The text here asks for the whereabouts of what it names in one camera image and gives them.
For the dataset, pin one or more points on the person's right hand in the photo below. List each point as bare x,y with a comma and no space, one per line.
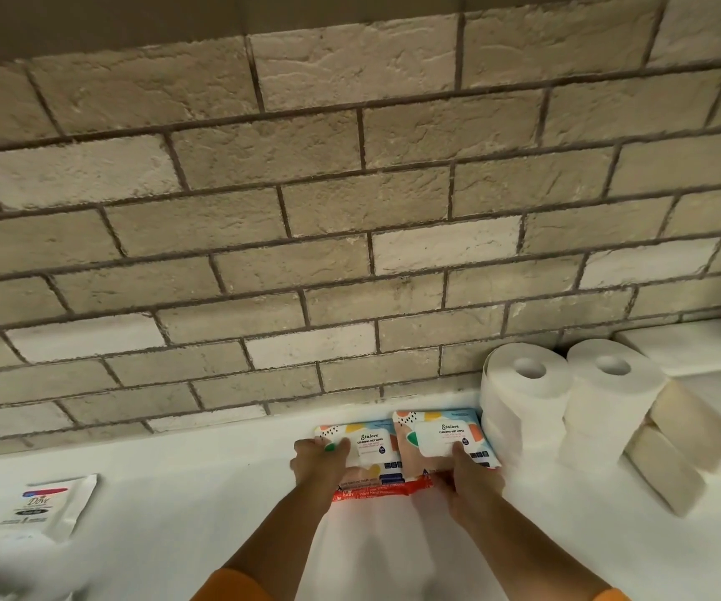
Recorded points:
476,494

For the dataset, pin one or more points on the person's left hand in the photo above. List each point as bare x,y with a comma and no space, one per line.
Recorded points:
316,469

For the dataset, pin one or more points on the person's right thumb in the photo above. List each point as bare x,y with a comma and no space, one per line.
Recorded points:
460,458

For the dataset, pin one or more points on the person's left thumb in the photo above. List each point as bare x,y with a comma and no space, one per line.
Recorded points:
334,451

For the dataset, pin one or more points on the colourful wet wipes packet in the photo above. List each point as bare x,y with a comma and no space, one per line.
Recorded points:
442,441
370,453

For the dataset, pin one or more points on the person's right forearm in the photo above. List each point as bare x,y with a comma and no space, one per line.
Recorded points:
542,557

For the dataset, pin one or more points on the person's left forearm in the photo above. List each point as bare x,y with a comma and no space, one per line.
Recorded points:
273,532

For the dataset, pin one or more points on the red wet wipes packet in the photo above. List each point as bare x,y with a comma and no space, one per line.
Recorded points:
370,490
422,480

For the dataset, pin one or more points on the white toilet paper roll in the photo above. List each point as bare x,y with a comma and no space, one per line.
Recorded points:
592,447
526,384
520,447
614,384

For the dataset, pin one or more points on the orange left sleeve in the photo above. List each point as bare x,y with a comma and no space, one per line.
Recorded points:
235,587

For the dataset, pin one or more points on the orange sleeve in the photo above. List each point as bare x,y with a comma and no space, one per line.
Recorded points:
235,587
611,595

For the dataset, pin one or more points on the orange right sleeve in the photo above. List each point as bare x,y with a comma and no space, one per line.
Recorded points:
611,595

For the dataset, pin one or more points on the beige toilet paper roll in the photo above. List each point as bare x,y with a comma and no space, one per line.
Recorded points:
698,425
667,472

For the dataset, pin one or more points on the white tissue pack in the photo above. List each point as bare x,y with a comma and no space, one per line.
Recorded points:
692,347

